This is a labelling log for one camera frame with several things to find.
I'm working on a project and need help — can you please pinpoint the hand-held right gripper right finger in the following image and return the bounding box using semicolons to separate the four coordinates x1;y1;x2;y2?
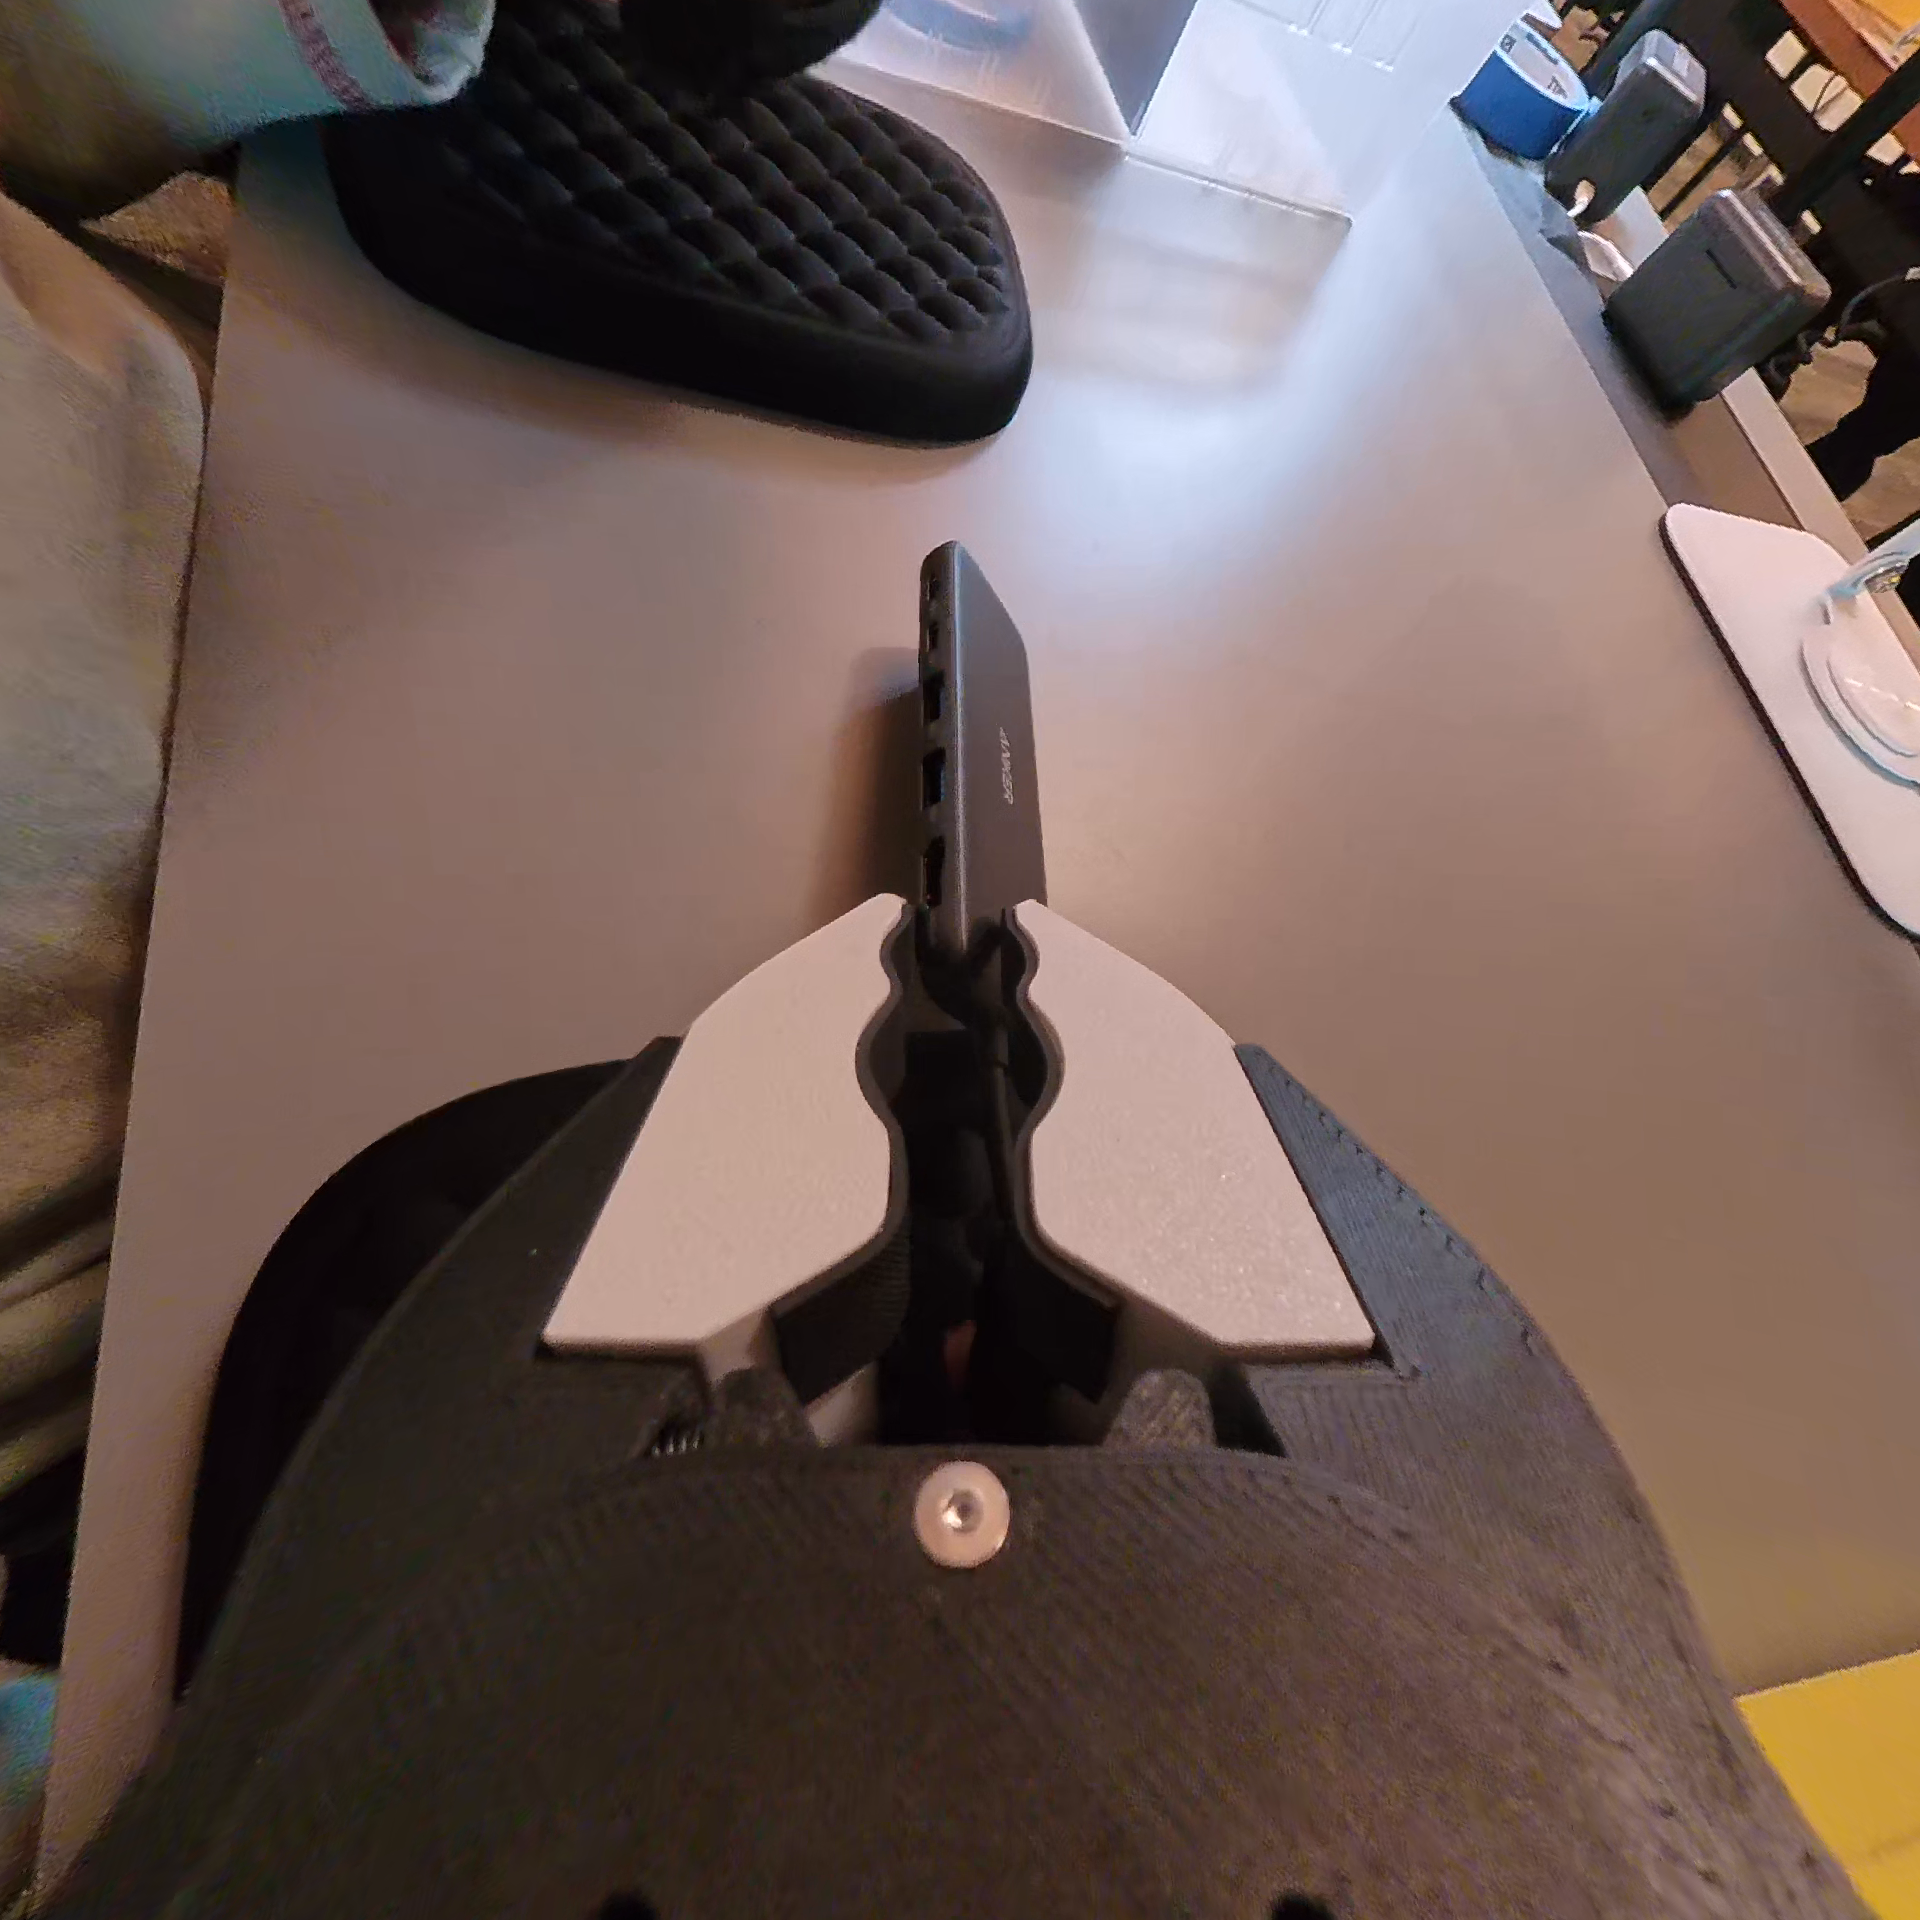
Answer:
982;896;1378;1408

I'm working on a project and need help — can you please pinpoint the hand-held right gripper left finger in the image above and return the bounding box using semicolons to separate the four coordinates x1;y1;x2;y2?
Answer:
539;894;922;1403

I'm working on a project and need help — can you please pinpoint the slim grey usb hub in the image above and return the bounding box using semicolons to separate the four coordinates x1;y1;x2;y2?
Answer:
896;541;1051;1142

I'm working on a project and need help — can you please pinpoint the yellow plastic bin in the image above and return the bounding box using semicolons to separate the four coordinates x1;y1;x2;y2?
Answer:
1738;1651;1920;1920

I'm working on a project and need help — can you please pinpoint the clear plastic box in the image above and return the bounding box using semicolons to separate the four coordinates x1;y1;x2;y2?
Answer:
810;0;1355;232

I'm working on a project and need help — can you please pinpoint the blue tape roll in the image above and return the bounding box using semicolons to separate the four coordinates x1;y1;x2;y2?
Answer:
1451;11;1596;161

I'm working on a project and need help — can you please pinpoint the white document stand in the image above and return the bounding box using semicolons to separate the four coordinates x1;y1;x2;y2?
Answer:
1660;502;1920;939

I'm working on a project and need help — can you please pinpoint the person's light grey clothing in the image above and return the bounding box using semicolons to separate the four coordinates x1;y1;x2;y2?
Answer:
0;0;242;1920

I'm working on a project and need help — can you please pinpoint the dark grey case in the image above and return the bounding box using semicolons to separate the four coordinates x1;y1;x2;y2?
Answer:
1603;188;1833;414
1546;32;1713;213

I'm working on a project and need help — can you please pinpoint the brown wooden desk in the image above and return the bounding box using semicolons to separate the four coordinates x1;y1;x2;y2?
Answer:
1769;0;1920;166

